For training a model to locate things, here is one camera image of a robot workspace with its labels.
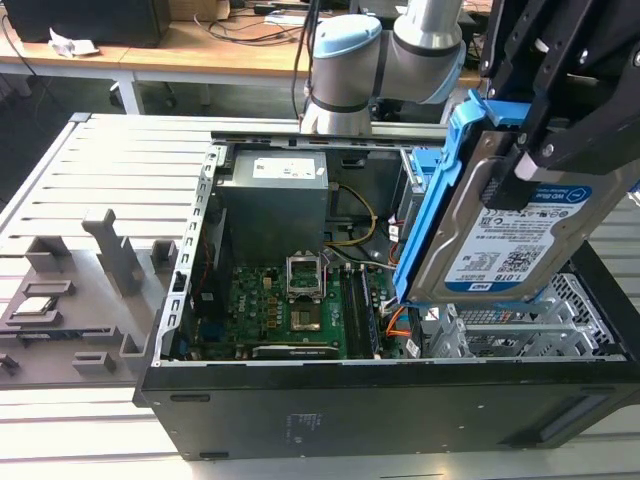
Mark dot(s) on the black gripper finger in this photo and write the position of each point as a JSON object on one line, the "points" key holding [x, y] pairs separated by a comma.
{"points": [[507, 45], [575, 135]]}

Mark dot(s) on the hard disk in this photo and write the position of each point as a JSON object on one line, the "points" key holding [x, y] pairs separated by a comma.
{"points": [[500, 250]]}

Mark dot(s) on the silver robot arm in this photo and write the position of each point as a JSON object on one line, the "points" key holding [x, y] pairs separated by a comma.
{"points": [[350, 65]]}

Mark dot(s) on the grey metal disk bay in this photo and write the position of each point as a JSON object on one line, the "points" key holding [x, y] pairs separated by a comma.
{"points": [[520, 330]]}

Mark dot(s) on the blue plastic bay latch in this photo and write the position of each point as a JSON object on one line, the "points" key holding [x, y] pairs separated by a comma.
{"points": [[425, 160]]}

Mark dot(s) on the black RAM stick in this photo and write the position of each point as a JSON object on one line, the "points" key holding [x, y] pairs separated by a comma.
{"points": [[371, 320]]}

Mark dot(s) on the black RAM slot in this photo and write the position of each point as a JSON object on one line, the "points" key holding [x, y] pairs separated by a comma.
{"points": [[351, 310]]}

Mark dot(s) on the grey power supply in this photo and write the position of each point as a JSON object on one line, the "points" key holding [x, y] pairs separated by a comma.
{"points": [[270, 210]]}

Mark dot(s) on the brown cardboard box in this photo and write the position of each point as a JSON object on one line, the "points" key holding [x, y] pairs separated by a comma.
{"points": [[200, 9]]}

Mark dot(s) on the CPU socket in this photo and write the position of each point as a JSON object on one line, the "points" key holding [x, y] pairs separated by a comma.
{"points": [[305, 320]]}

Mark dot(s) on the black graphics card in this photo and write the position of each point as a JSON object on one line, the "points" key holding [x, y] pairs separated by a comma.
{"points": [[295, 351]]}

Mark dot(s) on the green motherboard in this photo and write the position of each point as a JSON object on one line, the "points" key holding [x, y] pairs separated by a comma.
{"points": [[260, 300]]}

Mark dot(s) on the black PC case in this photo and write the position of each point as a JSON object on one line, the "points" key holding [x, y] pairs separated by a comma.
{"points": [[350, 415]]}

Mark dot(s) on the large black box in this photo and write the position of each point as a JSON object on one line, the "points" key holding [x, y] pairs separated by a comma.
{"points": [[100, 22]]}

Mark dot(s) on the crumpled white paper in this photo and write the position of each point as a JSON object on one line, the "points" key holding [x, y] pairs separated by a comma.
{"points": [[72, 45]]}

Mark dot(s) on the grey parts rack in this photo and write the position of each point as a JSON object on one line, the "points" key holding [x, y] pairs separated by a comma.
{"points": [[90, 325]]}

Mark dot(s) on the silver CPU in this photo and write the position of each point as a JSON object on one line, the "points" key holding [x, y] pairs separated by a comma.
{"points": [[32, 306]]}

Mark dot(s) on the wooden desk with white frame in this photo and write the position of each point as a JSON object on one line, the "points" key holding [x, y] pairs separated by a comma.
{"points": [[200, 55]]}

